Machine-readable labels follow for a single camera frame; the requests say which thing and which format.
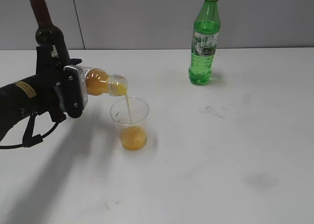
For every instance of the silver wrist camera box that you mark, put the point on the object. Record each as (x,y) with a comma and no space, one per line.
(71,90)

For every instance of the transparent plastic cup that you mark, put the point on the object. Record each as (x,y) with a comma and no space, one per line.
(129,115)

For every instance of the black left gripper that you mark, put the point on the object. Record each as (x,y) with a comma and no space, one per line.
(48,70)

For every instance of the green soda bottle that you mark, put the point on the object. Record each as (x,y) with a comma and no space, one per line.
(206,30)

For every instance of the orange juice bottle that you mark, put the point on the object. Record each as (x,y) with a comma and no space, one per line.
(98,82)

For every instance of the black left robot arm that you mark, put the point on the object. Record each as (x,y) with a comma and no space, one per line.
(20,100)

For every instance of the dark red wine bottle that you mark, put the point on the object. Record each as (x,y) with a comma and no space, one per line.
(47,33)

